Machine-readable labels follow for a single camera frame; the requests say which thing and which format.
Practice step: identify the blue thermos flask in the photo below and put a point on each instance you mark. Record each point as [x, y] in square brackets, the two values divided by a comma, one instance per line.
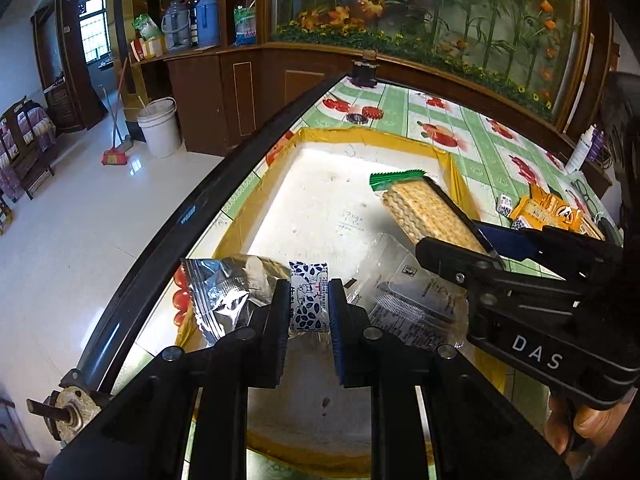
[206, 22]

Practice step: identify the red bottle cap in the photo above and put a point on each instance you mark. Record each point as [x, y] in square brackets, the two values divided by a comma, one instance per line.
[372, 111]

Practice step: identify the dark bottle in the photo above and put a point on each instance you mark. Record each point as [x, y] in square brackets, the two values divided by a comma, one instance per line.
[192, 27]

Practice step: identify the white spray bottle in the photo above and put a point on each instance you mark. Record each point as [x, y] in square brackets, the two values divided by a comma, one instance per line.
[582, 147]

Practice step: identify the red white box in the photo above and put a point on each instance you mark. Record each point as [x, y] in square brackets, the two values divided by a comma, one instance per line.
[147, 49]

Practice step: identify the white plastic bucket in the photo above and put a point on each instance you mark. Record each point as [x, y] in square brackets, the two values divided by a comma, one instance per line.
[160, 127]

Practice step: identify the orange snack packet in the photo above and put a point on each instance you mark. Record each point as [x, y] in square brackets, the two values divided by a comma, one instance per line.
[562, 215]
[530, 210]

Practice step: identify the white box with yellow tape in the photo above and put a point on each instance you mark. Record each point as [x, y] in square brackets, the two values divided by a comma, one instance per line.
[310, 195]

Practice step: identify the purple bottle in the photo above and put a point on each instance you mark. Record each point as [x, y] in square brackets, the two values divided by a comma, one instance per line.
[598, 144]

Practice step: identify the green snack bag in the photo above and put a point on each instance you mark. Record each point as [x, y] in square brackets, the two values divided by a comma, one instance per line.
[147, 25]

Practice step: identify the person's right hand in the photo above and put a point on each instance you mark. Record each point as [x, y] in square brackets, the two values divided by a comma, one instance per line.
[592, 422]

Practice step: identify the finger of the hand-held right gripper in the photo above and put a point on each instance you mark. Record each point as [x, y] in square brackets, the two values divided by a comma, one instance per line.
[450, 260]
[505, 242]

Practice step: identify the black eyeglasses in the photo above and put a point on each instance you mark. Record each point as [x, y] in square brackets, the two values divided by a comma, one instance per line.
[582, 192]

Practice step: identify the green-ended cracker packet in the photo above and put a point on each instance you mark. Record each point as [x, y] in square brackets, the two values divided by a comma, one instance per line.
[425, 205]

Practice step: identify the small white blue candy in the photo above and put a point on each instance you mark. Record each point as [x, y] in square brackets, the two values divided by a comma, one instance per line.
[522, 222]
[505, 205]

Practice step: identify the red broom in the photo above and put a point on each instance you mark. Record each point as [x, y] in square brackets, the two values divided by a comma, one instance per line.
[115, 156]

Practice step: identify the flower painted glass panel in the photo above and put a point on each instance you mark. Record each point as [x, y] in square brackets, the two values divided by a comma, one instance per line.
[425, 25]

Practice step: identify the grey thermos flask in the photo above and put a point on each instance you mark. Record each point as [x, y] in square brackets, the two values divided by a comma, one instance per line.
[175, 25]

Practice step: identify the wooden chair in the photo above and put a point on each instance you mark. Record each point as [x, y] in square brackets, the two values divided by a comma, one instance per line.
[22, 150]

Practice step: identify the black cup on table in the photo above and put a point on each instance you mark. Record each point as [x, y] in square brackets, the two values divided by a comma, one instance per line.
[363, 72]

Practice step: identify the clear plastic packet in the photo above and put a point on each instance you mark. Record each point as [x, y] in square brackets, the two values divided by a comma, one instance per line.
[400, 300]

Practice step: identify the dark bottle cap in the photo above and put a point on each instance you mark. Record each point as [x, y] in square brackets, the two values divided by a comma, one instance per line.
[356, 118]

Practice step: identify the wooden cabinet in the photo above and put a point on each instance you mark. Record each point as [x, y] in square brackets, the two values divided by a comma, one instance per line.
[225, 100]

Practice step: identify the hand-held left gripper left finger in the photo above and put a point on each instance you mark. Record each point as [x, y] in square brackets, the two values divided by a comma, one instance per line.
[277, 345]

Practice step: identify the blue patterned candy packet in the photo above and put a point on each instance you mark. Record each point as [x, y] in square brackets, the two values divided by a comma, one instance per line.
[307, 300]

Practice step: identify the black table rim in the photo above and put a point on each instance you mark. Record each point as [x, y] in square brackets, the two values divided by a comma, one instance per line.
[200, 205]

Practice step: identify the blue green plastic bag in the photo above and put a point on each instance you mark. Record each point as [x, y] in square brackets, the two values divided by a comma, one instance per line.
[245, 25]

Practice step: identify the window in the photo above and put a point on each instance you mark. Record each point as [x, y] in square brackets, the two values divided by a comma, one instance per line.
[95, 30]

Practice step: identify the silver snack packet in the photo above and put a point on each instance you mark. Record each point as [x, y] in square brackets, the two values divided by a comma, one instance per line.
[225, 290]

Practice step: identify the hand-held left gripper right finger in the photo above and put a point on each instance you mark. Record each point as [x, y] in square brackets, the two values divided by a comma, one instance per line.
[338, 345]

